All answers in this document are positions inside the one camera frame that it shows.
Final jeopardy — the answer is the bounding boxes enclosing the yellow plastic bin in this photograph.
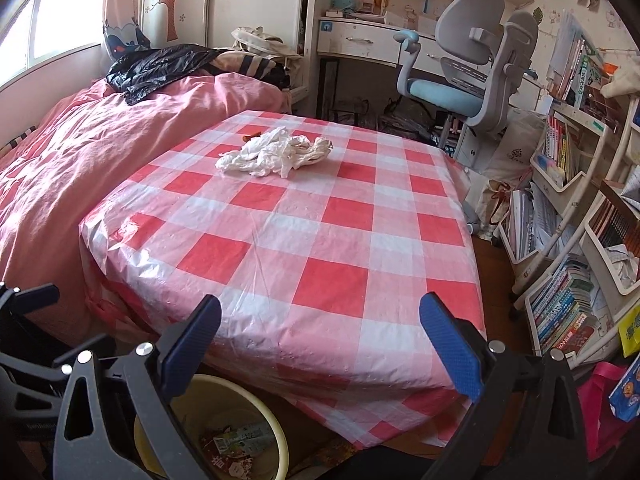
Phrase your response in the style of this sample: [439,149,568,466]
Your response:
[134,374,290,480]

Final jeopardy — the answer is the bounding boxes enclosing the white desk with drawers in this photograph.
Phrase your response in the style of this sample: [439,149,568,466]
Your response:
[315,0,543,111]

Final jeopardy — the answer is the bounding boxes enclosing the yellow package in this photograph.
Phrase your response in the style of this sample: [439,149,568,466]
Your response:
[617,305,640,358]

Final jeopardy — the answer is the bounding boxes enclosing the grey desk chair blue seat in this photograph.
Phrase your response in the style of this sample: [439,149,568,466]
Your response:
[392,0,540,161]

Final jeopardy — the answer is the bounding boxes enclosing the dark red mesh organizer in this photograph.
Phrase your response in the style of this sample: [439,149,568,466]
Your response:
[582,82,613,116]

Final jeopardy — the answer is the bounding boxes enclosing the red checkered tablecloth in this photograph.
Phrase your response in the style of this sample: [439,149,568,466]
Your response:
[79,110,488,448]

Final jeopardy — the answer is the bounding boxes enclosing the row of red-spined books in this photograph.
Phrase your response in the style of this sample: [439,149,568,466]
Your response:
[542,112,583,183]

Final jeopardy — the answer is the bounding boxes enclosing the cream cloth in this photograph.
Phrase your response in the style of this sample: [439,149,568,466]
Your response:
[600,55,640,101]

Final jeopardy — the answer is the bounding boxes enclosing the loose white papers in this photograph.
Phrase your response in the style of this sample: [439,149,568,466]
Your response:
[605,245,640,286]

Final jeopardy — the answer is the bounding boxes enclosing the row of colourful paperbacks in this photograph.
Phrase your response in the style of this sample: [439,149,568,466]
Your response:
[530,260,608,356]

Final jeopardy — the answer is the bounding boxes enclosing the stack of spiral notebooks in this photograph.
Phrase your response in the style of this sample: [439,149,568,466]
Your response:
[505,185,563,261]

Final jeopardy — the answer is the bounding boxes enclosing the black puffer jacket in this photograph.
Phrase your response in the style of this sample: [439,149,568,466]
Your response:
[106,44,241,106]

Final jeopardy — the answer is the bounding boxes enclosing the row of dark-spined books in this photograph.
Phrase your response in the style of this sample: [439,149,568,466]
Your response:
[590,195,640,256]

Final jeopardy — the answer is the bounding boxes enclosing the window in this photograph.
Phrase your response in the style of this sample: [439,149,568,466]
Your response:
[0,0,108,91]

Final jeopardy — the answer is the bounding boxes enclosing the pink duvet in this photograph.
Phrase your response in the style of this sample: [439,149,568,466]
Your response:
[0,72,293,356]

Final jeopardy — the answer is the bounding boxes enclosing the white tiered book rack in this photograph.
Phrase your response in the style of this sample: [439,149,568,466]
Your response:
[499,95,623,311]
[520,67,640,368]

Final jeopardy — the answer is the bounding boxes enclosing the tall leaning workbooks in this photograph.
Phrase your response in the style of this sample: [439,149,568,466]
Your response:
[547,10,608,108]

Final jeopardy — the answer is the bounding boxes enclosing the white tote bag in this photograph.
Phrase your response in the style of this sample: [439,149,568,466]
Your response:
[475,110,546,241]

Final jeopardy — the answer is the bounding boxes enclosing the pink fabric bag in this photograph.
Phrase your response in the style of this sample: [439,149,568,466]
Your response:
[575,360,640,463]

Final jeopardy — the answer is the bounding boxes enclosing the white tissue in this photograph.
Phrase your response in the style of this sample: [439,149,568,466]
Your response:
[240,127,302,178]
[216,147,257,175]
[292,136,334,170]

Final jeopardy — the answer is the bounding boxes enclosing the colourful snack wrappers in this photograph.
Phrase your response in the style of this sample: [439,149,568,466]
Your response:
[200,422,281,480]

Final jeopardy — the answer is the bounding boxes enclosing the white wardrobe with tree decal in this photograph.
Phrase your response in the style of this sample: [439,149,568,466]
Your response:
[137,0,311,53]

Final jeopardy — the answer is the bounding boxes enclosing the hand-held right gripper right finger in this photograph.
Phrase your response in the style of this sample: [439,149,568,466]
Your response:
[419,292,586,480]

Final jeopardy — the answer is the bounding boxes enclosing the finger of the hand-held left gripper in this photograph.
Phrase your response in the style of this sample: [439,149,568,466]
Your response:
[0,350,73,398]
[0,282,61,312]

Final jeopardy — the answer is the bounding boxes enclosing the pink printed curtain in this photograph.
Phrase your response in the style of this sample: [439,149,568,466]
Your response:
[102,0,151,68]

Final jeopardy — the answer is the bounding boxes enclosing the beige striped pillow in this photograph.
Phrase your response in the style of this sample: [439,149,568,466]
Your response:
[207,49,291,91]

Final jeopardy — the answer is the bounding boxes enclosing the blue snack package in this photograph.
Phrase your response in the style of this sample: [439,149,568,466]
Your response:
[607,360,640,421]

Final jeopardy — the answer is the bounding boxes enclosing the beige canvas bag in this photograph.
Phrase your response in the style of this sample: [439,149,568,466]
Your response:
[231,25,301,58]

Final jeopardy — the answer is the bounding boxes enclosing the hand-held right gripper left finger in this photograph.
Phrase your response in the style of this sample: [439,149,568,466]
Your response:
[52,294,222,480]

